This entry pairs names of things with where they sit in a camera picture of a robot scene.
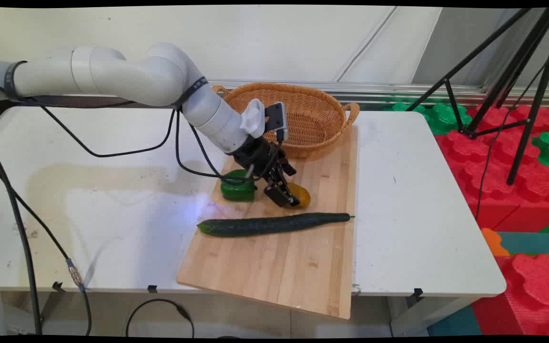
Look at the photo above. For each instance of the green bell pepper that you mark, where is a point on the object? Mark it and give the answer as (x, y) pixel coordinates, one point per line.
(236, 191)

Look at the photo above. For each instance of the woven wicker basket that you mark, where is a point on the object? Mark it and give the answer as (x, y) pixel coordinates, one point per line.
(312, 119)

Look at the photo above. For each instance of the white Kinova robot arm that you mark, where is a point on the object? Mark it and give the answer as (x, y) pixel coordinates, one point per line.
(112, 71)

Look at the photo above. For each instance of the white table leg frame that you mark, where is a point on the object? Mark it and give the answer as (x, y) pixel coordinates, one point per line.
(422, 314)

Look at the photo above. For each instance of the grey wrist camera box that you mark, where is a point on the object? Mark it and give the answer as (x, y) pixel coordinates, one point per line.
(277, 119)

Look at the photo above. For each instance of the teal foam mat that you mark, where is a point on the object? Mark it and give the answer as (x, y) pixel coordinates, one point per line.
(536, 243)

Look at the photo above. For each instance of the large red foam block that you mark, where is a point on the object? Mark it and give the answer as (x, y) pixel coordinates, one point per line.
(493, 181)

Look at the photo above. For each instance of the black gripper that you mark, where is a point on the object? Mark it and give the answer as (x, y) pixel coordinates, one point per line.
(258, 155)

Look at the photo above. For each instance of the yellow-brown potato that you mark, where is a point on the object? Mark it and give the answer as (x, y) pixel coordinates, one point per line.
(304, 195)

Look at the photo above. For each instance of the aluminium wall rail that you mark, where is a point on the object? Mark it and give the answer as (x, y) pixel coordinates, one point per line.
(398, 90)

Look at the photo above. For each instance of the long dark green cucumber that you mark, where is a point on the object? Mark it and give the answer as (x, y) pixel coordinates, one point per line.
(265, 225)

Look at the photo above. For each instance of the orange foam piece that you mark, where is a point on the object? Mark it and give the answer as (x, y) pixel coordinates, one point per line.
(493, 242)

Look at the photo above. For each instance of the black tripod stand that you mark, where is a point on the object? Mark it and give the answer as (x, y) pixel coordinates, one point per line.
(524, 71)

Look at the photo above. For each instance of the wooden cutting board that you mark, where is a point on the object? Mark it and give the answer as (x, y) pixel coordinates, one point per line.
(279, 271)

